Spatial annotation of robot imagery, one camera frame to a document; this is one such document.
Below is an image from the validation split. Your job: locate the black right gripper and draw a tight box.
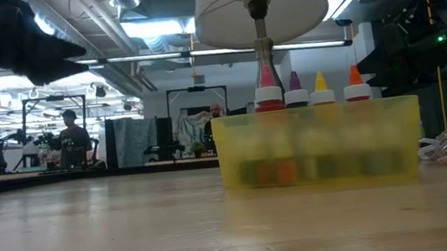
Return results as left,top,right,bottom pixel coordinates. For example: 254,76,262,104
350,0,447,91

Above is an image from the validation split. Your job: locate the large orange food colouring bottle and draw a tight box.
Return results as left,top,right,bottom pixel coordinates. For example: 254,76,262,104
340,61,373,103

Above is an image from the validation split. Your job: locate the large yellow food colouring bottle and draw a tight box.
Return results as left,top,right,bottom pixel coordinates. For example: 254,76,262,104
306,69,336,107

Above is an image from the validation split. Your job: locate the large purple food colouring bottle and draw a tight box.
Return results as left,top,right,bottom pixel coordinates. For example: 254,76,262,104
281,69,312,110

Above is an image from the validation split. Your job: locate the large red food colouring bottle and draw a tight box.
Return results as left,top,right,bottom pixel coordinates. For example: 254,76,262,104
250,62,287,113

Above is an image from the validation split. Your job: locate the yellow translucent plastic bin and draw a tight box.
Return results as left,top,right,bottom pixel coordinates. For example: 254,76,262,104
209,93,429,206

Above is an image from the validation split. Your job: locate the person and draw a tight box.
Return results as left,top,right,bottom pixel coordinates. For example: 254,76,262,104
202,102,228,156
52,107,95,173

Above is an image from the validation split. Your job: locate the grey curtain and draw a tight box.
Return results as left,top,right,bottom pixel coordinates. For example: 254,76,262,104
112,114,161,169

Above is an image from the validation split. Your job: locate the black upright panel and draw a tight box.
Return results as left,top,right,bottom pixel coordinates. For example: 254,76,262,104
153,116,177,161

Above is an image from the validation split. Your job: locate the white shade silver table lamp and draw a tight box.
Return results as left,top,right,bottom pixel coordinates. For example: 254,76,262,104
191,0,339,102

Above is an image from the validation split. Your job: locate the white draped cloth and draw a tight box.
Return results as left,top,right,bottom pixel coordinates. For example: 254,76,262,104
171,108,215,149

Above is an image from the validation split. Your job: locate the long white tube light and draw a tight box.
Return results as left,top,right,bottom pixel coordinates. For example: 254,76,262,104
72,29,354,78

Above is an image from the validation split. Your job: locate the small green plant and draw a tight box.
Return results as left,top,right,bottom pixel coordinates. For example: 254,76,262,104
189,139,208,159

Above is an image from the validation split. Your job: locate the black metal frame stand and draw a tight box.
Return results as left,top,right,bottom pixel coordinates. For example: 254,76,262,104
19,92,91,139
164,81,231,127

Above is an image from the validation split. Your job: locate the yellow hanging cable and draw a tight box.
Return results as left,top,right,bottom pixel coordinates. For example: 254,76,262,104
422,0,447,133

